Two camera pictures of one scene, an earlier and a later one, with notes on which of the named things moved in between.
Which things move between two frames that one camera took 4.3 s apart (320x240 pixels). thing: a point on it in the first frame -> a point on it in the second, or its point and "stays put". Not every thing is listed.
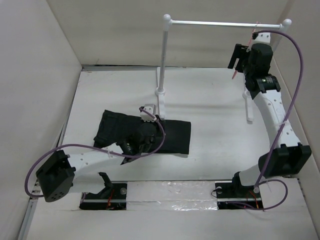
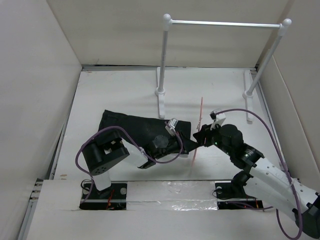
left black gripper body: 145,149 -> 172,145
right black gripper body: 243,52 -> 213,137
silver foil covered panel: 167,195 stays put
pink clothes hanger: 256,26 -> 197,130
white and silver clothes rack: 161,72 stays put
